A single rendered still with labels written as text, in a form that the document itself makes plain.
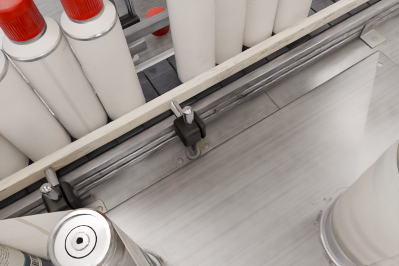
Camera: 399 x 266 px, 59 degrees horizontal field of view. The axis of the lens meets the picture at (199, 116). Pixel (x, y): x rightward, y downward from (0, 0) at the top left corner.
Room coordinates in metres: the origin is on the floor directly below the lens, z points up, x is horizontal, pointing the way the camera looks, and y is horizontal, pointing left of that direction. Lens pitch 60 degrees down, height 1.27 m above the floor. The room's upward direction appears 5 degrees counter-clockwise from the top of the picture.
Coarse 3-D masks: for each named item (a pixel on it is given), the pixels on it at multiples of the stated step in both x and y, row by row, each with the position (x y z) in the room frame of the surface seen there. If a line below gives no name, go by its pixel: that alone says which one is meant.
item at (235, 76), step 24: (312, 0) 0.41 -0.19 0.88; (336, 0) 0.41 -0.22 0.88; (336, 24) 0.37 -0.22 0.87; (288, 48) 0.32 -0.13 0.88; (144, 72) 0.30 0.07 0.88; (168, 72) 0.30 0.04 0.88; (240, 72) 0.29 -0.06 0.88; (144, 96) 0.26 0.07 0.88; (192, 96) 0.25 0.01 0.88; (72, 168) 0.17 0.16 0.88; (24, 192) 0.14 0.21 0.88
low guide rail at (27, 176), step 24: (360, 0) 0.37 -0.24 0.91; (312, 24) 0.33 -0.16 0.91; (264, 48) 0.30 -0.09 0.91; (216, 72) 0.26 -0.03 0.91; (168, 96) 0.23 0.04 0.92; (120, 120) 0.21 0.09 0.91; (144, 120) 0.21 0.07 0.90; (72, 144) 0.18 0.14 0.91; (96, 144) 0.18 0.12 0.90; (24, 168) 0.16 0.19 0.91; (0, 192) 0.13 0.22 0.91
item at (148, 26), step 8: (152, 16) 0.32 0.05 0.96; (160, 16) 0.32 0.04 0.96; (168, 16) 0.32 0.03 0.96; (136, 24) 0.31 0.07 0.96; (144, 24) 0.31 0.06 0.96; (152, 24) 0.31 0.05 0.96; (160, 24) 0.31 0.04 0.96; (168, 24) 0.32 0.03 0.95; (128, 32) 0.30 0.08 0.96; (136, 32) 0.30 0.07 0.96; (144, 32) 0.30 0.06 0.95; (152, 32) 0.31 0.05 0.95; (128, 40) 0.29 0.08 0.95; (80, 64) 0.26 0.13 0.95
